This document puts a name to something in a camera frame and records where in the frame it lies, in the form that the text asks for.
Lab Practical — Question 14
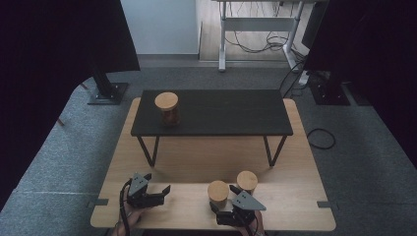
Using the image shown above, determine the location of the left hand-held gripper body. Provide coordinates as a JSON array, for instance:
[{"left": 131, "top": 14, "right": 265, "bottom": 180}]
[{"left": 125, "top": 172, "right": 165, "bottom": 209}]

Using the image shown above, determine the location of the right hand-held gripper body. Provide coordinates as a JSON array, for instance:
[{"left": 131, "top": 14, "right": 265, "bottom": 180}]
[{"left": 208, "top": 190, "right": 268, "bottom": 228}]

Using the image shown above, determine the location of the glass jar with wooden lid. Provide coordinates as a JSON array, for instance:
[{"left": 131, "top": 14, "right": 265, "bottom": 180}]
[
  {"left": 153, "top": 91, "right": 181, "bottom": 128},
  {"left": 236, "top": 170, "right": 259, "bottom": 197},
  {"left": 207, "top": 180, "right": 230, "bottom": 210}
]

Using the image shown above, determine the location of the black raised shelf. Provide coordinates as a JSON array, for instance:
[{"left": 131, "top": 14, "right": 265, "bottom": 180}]
[{"left": 130, "top": 88, "right": 294, "bottom": 169}]

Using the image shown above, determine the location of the person's right hand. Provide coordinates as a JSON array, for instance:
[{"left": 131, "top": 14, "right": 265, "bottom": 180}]
[{"left": 240, "top": 210, "right": 266, "bottom": 236}]

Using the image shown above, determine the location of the person's left hand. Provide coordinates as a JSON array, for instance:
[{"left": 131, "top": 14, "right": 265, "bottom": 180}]
[{"left": 112, "top": 206, "right": 146, "bottom": 236}]

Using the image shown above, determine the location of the black stand with square base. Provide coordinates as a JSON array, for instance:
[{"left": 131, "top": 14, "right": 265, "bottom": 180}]
[
  {"left": 87, "top": 65, "right": 130, "bottom": 106},
  {"left": 308, "top": 70, "right": 352, "bottom": 107}
]

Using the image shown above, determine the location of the white power strip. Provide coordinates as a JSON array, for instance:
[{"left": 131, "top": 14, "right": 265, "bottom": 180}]
[{"left": 297, "top": 70, "right": 311, "bottom": 88}]

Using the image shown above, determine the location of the black curtain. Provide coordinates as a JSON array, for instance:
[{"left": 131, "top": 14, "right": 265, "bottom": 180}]
[
  {"left": 301, "top": 0, "right": 417, "bottom": 169},
  {"left": 0, "top": 0, "right": 142, "bottom": 211}
]

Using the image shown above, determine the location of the left hand-held gripper cable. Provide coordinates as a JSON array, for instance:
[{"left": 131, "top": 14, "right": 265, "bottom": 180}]
[{"left": 118, "top": 180, "right": 133, "bottom": 236}]

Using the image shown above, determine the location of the hand-held gripper cable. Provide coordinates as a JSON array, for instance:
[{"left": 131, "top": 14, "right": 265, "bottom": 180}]
[
  {"left": 242, "top": 212, "right": 261, "bottom": 236},
  {"left": 118, "top": 180, "right": 133, "bottom": 236}
]

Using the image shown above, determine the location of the right hand-held gripper cable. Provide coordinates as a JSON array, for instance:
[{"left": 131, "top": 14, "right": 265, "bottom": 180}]
[{"left": 242, "top": 212, "right": 261, "bottom": 236}]

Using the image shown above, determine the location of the black looped floor cable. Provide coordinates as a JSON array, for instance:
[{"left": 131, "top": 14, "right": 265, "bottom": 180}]
[{"left": 306, "top": 127, "right": 337, "bottom": 151}]

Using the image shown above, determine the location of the black power strip cable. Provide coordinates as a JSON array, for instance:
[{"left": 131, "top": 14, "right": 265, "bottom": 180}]
[{"left": 278, "top": 60, "right": 308, "bottom": 99}]

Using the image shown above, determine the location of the tangle of black desk cables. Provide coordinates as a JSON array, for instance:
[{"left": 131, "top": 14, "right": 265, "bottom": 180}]
[{"left": 224, "top": 0, "right": 308, "bottom": 63}]

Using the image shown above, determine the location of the white desk frame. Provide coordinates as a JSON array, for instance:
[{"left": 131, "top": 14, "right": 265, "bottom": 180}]
[{"left": 210, "top": 0, "right": 328, "bottom": 74}]

